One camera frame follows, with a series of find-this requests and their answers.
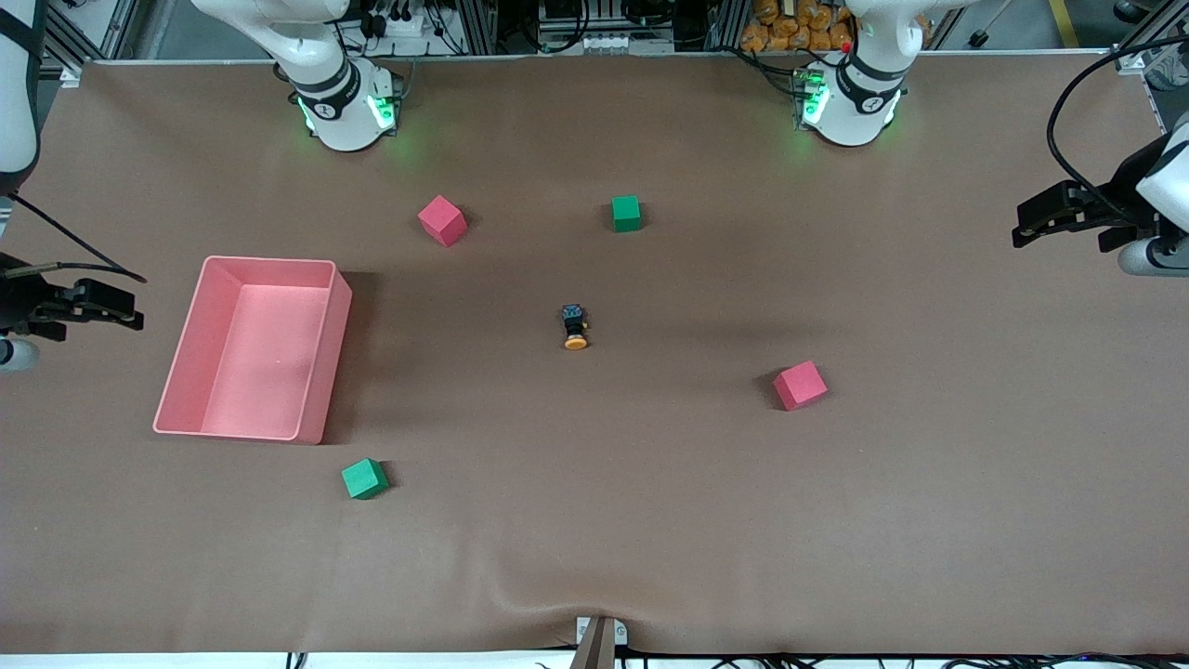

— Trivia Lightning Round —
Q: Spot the pink plastic bin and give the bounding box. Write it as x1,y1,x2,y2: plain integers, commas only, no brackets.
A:
152,256,354,445

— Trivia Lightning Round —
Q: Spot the pink foam cube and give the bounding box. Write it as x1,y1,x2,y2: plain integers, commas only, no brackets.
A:
773,360,830,413
417,194,468,248

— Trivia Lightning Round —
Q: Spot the pile of orange items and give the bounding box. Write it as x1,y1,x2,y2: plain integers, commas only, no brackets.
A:
740,0,857,54

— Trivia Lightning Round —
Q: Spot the white power strip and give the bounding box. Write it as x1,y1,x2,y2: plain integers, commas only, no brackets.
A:
367,7,438,40

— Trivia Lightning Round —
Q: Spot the brown table cloth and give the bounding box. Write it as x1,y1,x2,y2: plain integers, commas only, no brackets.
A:
0,51,1189,656

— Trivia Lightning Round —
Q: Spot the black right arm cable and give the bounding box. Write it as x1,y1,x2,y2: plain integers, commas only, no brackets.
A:
0,190,148,284

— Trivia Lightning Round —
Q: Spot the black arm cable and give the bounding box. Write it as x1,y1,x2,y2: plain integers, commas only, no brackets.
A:
1047,35,1189,229
0,190,148,284

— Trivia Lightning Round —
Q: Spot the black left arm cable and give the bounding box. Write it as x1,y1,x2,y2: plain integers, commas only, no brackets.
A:
1047,35,1189,229

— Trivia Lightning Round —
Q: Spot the aluminium frame strut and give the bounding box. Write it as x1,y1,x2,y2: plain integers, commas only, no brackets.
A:
39,0,140,77

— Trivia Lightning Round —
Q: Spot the aluminium frame post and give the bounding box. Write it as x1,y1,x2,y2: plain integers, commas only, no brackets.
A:
708,0,744,52
457,0,498,55

